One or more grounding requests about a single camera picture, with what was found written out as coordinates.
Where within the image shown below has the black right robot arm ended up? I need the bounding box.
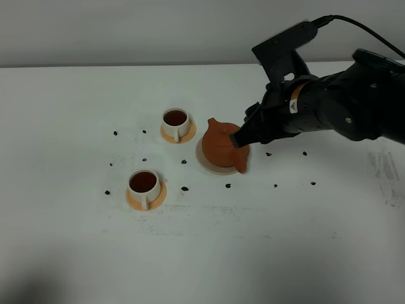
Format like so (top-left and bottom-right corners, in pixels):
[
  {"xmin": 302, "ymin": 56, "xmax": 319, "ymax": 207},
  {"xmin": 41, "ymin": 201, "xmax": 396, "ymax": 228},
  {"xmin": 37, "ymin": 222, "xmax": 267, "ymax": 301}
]
[{"xmin": 230, "ymin": 49, "xmax": 404, "ymax": 148}]

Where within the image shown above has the beige round teapot coaster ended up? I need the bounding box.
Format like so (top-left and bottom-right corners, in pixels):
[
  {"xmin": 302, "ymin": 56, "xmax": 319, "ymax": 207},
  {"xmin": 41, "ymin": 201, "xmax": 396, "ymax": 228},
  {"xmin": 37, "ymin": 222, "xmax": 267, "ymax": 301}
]
[{"xmin": 196, "ymin": 137, "xmax": 251, "ymax": 175}]

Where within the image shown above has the orange far saucer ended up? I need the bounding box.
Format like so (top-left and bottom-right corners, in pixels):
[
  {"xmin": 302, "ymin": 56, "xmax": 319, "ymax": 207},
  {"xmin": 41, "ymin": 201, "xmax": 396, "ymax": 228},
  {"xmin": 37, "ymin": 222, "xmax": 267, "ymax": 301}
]
[{"xmin": 160, "ymin": 120, "xmax": 197, "ymax": 144}]

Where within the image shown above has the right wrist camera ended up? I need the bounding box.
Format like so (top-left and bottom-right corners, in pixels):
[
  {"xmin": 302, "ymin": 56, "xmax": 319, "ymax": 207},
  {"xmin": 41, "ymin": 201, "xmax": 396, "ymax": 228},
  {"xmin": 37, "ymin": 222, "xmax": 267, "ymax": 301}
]
[{"xmin": 252, "ymin": 21, "xmax": 318, "ymax": 66}]

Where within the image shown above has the orange saucer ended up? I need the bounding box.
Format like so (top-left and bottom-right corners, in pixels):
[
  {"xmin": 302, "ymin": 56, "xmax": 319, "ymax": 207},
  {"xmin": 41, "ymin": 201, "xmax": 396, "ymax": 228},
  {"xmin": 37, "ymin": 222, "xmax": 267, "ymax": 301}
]
[
  {"xmin": 125, "ymin": 180, "xmax": 167, "ymax": 212},
  {"xmin": 160, "ymin": 120, "xmax": 197, "ymax": 144}
]

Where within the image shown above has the orange near saucer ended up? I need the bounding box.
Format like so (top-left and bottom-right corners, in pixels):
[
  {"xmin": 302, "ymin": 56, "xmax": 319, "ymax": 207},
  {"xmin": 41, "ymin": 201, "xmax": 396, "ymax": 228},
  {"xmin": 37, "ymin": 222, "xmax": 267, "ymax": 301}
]
[{"xmin": 125, "ymin": 180, "xmax": 167, "ymax": 212}]

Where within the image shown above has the white teacup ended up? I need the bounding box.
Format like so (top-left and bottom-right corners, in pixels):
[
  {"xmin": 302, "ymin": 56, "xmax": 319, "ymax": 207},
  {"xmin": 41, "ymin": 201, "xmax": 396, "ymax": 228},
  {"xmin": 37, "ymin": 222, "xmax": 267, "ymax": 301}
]
[
  {"xmin": 127, "ymin": 169, "xmax": 161, "ymax": 211},
  {"xmin": 161, "ymin": 108, "xmax": 190, "ymax": 143}
]

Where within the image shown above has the white near teacup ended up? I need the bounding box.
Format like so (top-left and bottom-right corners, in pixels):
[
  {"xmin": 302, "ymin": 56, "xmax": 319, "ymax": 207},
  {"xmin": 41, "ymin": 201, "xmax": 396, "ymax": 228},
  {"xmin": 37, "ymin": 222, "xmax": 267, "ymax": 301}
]
[{"xmin": 127, "ymin": 169, "xmax": 161, "ymax": 211}]

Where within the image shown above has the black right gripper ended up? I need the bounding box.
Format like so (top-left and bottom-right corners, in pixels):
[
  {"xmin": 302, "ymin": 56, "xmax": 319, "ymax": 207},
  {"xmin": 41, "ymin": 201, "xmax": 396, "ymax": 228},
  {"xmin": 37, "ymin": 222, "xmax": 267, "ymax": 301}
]
[{"xmin": 229, "ymin": 47, "xmax": 310, "ymax": 148}]

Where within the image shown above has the brown clay teapot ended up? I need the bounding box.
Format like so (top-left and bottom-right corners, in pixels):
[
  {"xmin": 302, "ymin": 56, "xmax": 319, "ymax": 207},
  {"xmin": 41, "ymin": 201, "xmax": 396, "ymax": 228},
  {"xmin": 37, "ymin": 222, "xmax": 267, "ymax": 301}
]
[{"xmin": 202, "ymin": 118, "xmax": 250, "ymax": 174}]

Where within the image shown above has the white far teacup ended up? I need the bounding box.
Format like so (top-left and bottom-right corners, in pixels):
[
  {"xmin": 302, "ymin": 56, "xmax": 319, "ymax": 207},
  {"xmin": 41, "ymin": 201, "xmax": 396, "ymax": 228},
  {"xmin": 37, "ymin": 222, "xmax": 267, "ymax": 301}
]
[{"xmin": 161, "ymin": 108, "xmax": 190, "ymax": 143}]

